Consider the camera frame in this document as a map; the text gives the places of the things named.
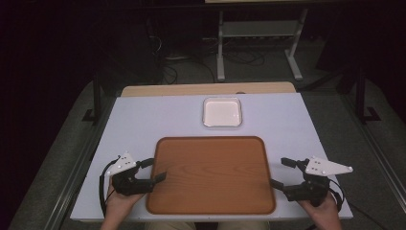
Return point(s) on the black metal stand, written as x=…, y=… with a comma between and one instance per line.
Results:
x=364, y=102
x=95, y=102

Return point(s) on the person's right hand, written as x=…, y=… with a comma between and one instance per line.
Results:
x=321, y=211

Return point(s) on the person's left leg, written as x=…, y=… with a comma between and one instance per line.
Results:
x=170, y=226

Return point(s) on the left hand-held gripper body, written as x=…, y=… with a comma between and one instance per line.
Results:
x=125, y=163

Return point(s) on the person's right leg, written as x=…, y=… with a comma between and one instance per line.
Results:
x=244, y=225

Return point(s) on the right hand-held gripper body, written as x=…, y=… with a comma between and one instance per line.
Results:
x=322, y=166

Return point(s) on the white square dish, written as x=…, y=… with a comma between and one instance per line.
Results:
x=222, y=111

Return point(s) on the white metal stand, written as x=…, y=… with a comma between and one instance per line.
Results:
x=260, y=30

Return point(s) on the person's left hand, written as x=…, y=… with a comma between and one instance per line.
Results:
x=120, y=201

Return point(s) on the person's leg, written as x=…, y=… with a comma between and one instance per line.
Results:
x=170, y=226
x=244, y=225

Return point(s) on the brown wooden tray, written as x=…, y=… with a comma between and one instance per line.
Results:
x=210, y=175

